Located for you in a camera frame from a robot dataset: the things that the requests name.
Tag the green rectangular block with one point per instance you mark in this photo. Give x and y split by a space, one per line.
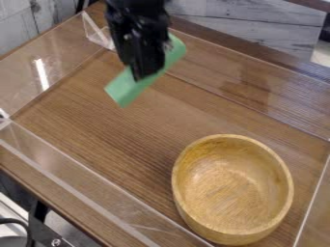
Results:
125 88

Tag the clear acrylic tray wall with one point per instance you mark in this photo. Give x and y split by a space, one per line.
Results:
99 167

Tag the brown wooden bowl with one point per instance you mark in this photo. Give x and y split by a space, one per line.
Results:
233 189

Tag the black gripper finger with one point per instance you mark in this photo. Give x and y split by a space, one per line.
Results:
147 61

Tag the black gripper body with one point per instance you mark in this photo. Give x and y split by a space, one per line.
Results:
138 24

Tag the clear acrylic corner bracket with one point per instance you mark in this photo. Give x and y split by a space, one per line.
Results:
95 34

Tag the black table leg bracket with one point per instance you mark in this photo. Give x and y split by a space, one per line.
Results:
42 235

